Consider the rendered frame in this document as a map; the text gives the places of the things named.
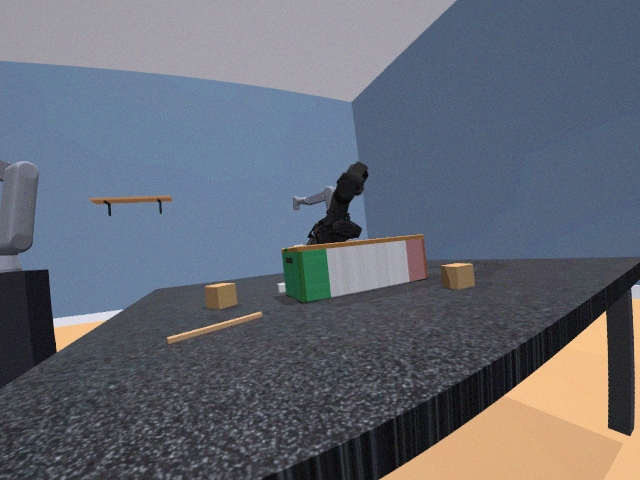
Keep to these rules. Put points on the tan wooden stick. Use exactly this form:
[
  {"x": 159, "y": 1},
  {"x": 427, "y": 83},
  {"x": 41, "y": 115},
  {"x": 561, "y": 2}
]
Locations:
[{"x": 211, "y": 328}]

